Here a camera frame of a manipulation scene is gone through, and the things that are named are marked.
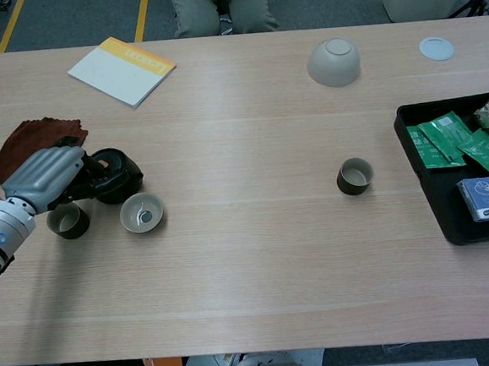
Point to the grey round table cap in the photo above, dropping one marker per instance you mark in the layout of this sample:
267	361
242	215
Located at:
436	48

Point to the green tea packet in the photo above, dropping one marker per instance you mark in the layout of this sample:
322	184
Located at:
488	155
444	131
420	152

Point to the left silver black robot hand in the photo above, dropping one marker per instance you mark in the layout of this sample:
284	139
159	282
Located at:
41	178

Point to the shallow beige cup with knob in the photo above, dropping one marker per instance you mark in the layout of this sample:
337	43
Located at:
130	213

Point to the blue tissue pack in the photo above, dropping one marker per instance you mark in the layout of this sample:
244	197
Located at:
483	198

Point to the black cast iron teapot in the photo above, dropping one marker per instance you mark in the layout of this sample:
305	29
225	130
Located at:
122	188

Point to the beige upturned bowl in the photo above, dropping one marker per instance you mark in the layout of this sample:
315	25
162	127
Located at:
333	68

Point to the white yellow Lexicon booklet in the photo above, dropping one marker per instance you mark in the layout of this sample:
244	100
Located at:
117	74

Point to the white robot base chassis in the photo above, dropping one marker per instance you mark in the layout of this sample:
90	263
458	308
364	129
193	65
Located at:
250	362

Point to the dark green cup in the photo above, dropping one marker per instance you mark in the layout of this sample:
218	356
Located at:
72	228
355	188

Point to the seated person in khaki trousers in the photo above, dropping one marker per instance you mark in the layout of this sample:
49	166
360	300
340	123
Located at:
193	17

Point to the black plastic tray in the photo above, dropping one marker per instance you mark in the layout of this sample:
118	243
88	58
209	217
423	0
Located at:
445	201

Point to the brown folded cloth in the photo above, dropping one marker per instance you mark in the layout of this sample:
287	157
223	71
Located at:
17	141

